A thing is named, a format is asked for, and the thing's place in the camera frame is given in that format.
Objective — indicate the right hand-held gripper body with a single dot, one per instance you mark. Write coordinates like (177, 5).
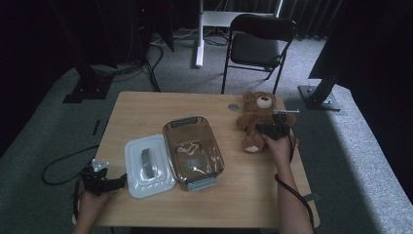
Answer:
(281, 128)

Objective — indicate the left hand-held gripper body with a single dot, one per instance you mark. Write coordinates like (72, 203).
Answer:
(92, 182)

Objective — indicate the brown teddy bear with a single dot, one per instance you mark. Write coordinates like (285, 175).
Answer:
(253, 117)

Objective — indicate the pale blue box lid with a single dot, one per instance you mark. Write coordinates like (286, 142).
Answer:
(136, 175)

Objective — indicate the clear brown storage box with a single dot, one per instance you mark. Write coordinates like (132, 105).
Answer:
(195, 152)

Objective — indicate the person's right hand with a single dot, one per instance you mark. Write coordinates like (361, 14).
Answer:
(281, 151)

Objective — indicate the person's left hand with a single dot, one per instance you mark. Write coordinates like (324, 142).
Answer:
(91, 204)

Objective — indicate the round grey table grommet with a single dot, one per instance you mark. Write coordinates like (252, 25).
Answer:
(233, 107)

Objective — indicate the black stand with grey base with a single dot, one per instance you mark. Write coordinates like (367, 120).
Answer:
(319, 97)

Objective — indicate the black tape strip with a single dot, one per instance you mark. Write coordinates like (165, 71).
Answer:
(96, 127)

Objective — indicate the grey tape piece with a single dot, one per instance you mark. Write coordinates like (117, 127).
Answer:
(311, 197)

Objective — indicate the black folding chair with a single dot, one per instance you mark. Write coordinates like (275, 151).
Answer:
(256, 48)

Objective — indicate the black stand with dark base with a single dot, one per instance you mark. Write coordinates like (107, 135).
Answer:
(89, 87)

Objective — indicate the black curtain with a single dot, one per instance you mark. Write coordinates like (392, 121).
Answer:
(308, 16)

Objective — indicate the white desk frame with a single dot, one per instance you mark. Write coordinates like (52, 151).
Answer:
(199, 48)

